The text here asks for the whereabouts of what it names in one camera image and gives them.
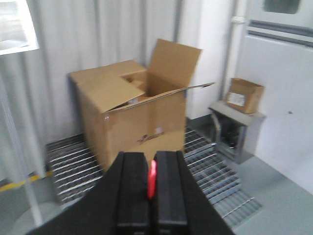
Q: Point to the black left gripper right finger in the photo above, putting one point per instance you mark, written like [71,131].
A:
[179,205]

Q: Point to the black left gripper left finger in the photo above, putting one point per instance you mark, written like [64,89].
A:
[116,205]

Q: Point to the red plastic spoon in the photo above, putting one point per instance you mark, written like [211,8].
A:
[152,176]

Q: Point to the grey metal floor box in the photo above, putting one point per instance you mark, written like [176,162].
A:
[235,134]

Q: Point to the large cardboard box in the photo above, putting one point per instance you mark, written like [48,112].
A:
[128,107]

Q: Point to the small cardboard box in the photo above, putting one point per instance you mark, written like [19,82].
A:
[244,96]

